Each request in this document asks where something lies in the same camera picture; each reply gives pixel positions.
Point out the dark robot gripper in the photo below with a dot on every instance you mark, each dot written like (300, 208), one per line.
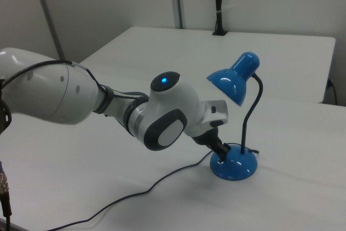
(216, 114)

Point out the blue gooseneck desk lamp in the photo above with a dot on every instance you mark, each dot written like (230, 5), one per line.
(235, 168)

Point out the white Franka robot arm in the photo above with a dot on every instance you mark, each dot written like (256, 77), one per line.
(62, 98)

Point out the black camera pole with clamp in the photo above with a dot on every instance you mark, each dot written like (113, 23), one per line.
(218, 3)

